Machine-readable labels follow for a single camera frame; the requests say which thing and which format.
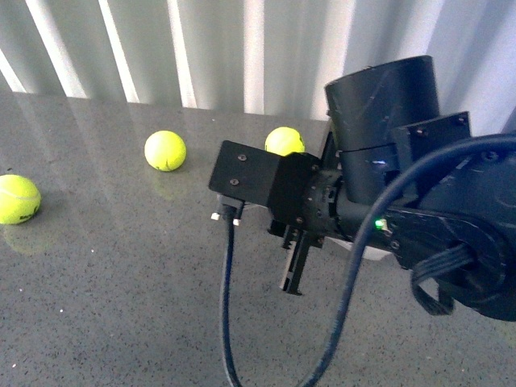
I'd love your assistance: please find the tennis ball behind can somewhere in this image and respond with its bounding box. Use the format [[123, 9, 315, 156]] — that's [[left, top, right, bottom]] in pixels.
[[264, 127, 306, 156]]

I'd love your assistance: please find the dark blue camera cable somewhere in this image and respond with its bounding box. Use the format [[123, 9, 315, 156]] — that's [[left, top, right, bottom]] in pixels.
[[210, 134, 516, 387]]

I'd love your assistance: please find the tennis ball far left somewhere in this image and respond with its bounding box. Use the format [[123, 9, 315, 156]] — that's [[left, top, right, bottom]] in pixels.
[[1, 174, 41, 225]]

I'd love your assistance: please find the black camera mount box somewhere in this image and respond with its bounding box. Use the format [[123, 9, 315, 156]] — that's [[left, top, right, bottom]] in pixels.
[[208, 140, 285, 206]]

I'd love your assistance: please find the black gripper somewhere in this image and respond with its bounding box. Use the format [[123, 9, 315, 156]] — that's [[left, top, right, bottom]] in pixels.
[[268, 153, 343, 296]]

